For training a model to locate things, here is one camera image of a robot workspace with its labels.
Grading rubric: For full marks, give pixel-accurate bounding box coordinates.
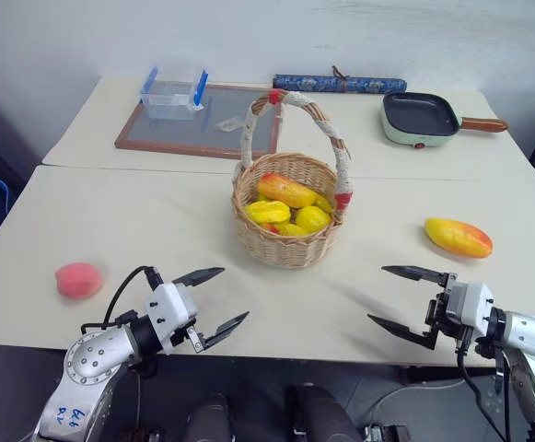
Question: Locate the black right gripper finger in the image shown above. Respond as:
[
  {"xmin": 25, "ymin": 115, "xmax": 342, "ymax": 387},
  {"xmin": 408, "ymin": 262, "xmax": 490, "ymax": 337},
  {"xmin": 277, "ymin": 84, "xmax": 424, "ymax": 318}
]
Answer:
[
  {"xmin": 366, "ymin": 313, "xmax": 440, "ymax": 352},
  {"xmin": 380, "ymin": 264, "xmax": 448, "ymax": 290}
]

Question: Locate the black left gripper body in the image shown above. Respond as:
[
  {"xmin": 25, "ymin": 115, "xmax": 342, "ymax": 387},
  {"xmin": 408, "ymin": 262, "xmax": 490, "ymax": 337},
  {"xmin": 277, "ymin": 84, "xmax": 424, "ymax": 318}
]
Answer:
[{"xmin": 169, "ymin": 281, "xmax": 205, "ymax": 355}]

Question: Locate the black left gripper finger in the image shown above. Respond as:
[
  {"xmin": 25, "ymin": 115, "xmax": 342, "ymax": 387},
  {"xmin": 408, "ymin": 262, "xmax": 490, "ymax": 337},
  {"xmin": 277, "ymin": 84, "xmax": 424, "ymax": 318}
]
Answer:
[
  {"xmin": 170, "ymin": 266, "xmax": 227, "ymax": 289},
  {"xmin": 199, "ymin": 310, "xmax": 250, "ymax": 353}
]

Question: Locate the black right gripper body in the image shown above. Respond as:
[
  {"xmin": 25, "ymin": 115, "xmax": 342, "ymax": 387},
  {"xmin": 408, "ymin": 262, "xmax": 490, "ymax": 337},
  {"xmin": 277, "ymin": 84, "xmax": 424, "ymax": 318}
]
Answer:
[{"xmin": 424, "ymin": 272, "xmax": 473, "ymax": 356}]

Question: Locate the yellow star fruit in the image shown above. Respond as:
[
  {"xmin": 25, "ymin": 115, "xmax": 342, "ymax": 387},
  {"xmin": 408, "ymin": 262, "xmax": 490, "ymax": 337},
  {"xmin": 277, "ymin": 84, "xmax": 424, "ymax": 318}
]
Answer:
[{"xmin": 244, "ymin": 199, "xmax": 293, "ymax": 226}]

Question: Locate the yellow red mango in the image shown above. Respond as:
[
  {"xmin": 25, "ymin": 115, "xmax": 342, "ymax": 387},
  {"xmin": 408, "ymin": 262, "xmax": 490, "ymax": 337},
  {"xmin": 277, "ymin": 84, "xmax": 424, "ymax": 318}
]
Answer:
[
  {"xmin": 256, "ymin": 172, "xmax": 320, "ymax": 209},
  {"xmin": 424, "ymin": 216, "xmax": 494, "ymax": 260}
]

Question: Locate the dark rounded shape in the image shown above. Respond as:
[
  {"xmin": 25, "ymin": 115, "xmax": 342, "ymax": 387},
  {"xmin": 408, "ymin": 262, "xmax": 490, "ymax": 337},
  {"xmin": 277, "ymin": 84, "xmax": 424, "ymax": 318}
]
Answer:
[
  {"xmin": 184, "ymin": 391, "xmax": 232, "ymax": 442},
  {"xmin": 284, "ymin": 383, "xmax": 366, "ymax": 442}
]

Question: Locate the pink peach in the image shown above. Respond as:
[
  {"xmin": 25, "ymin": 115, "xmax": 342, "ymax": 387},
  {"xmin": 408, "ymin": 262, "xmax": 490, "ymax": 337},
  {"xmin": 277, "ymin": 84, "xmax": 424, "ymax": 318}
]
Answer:
[{"xmin": 54, "ymin": 262, "xmax": 103, "ymax": 300}]

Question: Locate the wood framed dark board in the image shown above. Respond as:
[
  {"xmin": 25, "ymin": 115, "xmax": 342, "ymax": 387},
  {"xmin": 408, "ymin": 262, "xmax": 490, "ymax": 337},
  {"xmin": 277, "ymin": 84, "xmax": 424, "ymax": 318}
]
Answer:
[{"xmin": 113, "ymin": 82, "xmax": 284, "ymax": 161}]

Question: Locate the green electric frying pan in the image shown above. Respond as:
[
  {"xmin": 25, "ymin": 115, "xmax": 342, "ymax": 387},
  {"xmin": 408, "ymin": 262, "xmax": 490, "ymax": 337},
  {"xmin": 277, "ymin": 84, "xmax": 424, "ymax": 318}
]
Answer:
[{"xmin": 380, "ymin": 91, "xmax": 510, "ymax": 151}]

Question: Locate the small clear plastic bag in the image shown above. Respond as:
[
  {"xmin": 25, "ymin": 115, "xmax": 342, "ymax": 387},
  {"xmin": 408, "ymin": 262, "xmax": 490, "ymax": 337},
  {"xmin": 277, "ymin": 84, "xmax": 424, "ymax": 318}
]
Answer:
[{"xmin": 213, "ymin": 116, "xmax": 243, "ymax": 135}]

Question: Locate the clear box with blue clips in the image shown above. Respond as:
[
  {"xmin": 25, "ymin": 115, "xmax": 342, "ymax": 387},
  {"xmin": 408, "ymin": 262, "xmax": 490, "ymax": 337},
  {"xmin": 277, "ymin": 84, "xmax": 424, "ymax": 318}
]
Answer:
[{"xmin": 138, "ymin": 65, "xmax": 210, "ymax": 122}]

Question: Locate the blue patterned rolled scroll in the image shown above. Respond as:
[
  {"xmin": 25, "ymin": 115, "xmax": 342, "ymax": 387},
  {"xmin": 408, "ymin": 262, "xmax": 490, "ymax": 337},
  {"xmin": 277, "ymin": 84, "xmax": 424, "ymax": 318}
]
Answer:
[{"xmin": 272, "ymin": 64, "xmax": 408, "ymax": 96}]

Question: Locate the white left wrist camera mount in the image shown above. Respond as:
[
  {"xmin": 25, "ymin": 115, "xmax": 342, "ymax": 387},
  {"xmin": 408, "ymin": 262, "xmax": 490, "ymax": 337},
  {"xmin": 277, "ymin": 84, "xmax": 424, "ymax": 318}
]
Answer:
[{"xmin": 145, "ymin": 282, "xmax": 199, "ymax": 356}]

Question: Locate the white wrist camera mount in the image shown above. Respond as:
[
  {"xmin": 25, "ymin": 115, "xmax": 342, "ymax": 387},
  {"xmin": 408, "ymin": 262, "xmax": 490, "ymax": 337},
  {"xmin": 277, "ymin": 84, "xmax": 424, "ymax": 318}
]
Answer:
[
  {"xmin": 145, "ymin": 282, "xmax": 199, "ymax": 356},
  {"xmin": 446, "ymin": 280, "xmax": 494, "ymax": 338}
]

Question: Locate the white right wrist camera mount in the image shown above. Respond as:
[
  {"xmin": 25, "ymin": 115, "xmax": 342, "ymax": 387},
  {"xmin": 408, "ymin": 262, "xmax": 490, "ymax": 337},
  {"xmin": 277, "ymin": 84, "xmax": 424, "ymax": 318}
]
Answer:
[{"xmin": 446, "ymin": 280, "xmax": 494, "ymax": 338}]

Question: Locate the white floor cable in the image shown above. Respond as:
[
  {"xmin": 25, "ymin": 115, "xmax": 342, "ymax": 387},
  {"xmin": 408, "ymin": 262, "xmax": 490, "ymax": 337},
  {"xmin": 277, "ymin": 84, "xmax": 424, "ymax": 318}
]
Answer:
[{"xmin": 366, "ymin": 377, "xmax": 467, "ymax": 430}]

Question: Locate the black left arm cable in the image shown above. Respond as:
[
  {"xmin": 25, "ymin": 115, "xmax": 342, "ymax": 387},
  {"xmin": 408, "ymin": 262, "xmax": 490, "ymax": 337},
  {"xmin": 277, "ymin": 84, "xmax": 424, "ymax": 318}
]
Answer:
[{"xmin": 102, "ymin": 264, "xmax": 165, "ymax": 329}]

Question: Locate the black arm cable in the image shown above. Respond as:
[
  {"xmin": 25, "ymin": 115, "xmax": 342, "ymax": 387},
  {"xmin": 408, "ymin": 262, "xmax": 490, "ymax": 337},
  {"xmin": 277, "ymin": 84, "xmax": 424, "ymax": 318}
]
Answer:
[
  {"xmin": 454, "ymin": 338, "xmax": 513, "ymax": 442},
  {"xmin": 102, "ymin": 264, "xmax": 165, "ymax": 329}
]

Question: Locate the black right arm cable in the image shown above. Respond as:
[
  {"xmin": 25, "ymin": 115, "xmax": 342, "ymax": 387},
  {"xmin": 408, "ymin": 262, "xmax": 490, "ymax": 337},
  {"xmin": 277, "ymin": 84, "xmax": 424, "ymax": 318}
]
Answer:
[{"xmin": 454, "ymin": 338, "xmax": 513, "ymax": 442}]

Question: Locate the wicker basket with handle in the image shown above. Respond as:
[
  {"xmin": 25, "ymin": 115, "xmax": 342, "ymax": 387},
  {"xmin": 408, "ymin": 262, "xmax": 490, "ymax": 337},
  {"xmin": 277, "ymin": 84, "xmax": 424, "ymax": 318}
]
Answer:
[{"xmin": 230, "ymin": 89, "xmax": 356, "ymax": 270}]

